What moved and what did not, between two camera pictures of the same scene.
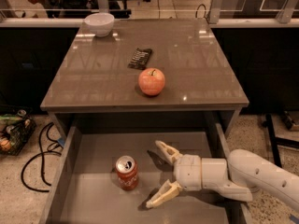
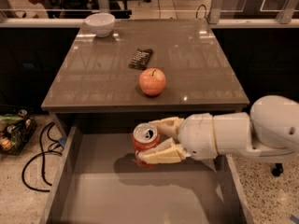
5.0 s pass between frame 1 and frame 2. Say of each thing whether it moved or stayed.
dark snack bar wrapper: stayed
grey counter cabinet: stayed
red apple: stayed
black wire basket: stayed
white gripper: moved
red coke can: moved
